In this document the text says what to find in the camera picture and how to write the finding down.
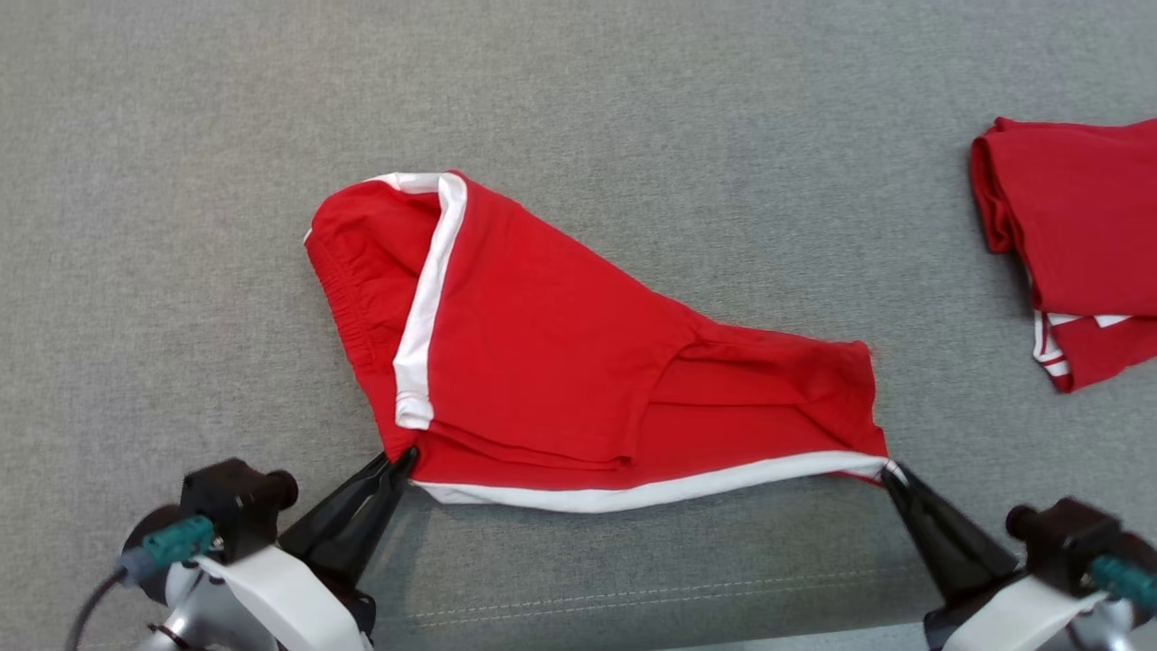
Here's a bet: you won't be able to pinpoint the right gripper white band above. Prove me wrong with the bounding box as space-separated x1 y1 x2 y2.
881 463 1109 651

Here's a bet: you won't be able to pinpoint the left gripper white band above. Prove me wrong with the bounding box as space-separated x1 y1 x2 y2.
194 448 420 651

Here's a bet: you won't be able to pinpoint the red shorts white side stripes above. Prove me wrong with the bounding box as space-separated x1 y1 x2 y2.
304 170 891 514

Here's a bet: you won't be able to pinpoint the red Bulls jersey white sleeves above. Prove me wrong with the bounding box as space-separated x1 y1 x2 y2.
970 116 1157 394

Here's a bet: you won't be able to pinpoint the right teal plug camera cable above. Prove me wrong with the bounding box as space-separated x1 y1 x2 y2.
1087 554 1157 616

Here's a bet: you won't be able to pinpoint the teal plug camera cable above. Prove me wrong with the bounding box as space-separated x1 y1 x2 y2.
65 514 219 651
1087 554 1157 616

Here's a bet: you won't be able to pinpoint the left teal plug camera cable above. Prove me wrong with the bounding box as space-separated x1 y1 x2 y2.
65 514 219 651

